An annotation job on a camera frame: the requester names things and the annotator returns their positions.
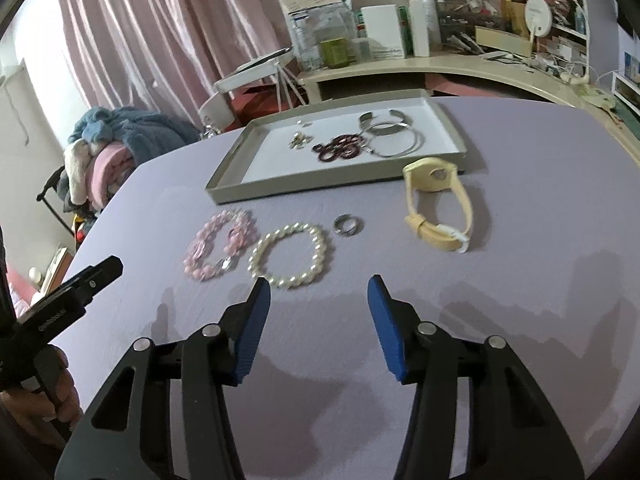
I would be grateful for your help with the grey shallow tray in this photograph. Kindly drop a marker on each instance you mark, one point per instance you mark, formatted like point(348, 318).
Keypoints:
point(280, 160)

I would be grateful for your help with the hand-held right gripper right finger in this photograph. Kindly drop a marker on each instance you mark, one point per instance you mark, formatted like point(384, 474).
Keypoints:
point(387, 330)

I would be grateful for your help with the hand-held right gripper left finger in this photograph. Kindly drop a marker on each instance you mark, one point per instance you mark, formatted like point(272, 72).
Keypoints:
point(250, 330)

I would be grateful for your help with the blue fluffy blanket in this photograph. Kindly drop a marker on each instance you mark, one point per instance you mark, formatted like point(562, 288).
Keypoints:
point(145, 125)

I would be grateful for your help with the green candle jar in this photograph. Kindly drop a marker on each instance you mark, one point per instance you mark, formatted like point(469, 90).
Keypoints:
point(334, 52)

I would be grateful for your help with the black chair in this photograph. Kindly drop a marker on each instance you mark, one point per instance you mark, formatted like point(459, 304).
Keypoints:
point(50, 187)

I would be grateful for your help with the purple tablecloth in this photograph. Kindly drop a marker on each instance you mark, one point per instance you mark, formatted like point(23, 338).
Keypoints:
point(525, 235)

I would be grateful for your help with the clear acrylic organizer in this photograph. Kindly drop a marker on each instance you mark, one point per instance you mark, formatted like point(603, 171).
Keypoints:
point(470, 15)

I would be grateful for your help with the white tall box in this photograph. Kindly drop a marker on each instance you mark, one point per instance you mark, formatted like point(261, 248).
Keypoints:
point(419, 30)

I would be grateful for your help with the round white mirror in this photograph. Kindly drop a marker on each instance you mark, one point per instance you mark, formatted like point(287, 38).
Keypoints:
point(537, 15)

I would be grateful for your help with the white square box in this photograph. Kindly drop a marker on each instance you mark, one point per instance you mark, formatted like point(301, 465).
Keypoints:
point(382, 30)

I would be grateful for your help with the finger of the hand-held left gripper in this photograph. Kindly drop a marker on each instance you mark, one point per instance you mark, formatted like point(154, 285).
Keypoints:
point(100, 274)

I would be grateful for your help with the white fluffy blanket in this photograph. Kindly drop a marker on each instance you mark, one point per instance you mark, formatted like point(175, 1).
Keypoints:
point(80, 165)

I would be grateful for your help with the clear storage box with papers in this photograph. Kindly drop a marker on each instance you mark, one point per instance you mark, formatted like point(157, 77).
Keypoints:
point(315, 25)

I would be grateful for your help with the thin silver bangle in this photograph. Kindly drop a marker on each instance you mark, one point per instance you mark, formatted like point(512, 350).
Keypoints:
point(400, 152)

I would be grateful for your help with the white spray bottle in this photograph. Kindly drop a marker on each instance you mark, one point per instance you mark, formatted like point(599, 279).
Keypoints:
point(432, 15)

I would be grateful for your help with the person's left hand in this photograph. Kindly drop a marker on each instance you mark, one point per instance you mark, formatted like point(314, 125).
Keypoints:
point(70, 395)

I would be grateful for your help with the pink and white bookshelf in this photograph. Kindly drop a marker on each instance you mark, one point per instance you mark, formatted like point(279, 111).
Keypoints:
point(605, 10)

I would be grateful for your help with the white flat device with stand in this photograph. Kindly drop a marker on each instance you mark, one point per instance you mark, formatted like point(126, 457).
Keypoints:
point(255, 67)

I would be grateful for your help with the beige hand fan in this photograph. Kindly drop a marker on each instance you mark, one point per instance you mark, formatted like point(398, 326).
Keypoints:
point(597, 96)

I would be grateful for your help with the beige curved desk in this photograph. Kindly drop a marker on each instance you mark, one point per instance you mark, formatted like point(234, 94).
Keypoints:
point(450, 67)

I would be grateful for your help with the green narrow box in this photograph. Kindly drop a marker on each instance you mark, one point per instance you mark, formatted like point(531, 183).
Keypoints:
point(405, 30)

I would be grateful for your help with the pink fluffy blanket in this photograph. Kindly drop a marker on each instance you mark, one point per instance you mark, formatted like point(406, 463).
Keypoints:
point(115, 170)

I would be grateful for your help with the pink curtain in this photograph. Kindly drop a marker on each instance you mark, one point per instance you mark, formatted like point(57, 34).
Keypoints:
point(150, 20)

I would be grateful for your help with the yellow wristwatch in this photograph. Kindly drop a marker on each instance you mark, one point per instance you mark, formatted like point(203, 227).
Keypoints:
point(415, 220)

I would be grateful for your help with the beige flat box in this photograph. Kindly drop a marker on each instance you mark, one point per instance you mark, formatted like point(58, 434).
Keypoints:
point(500, 40)

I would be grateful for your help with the white book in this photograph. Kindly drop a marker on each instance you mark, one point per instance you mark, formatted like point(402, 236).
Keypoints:
point(54, 267)

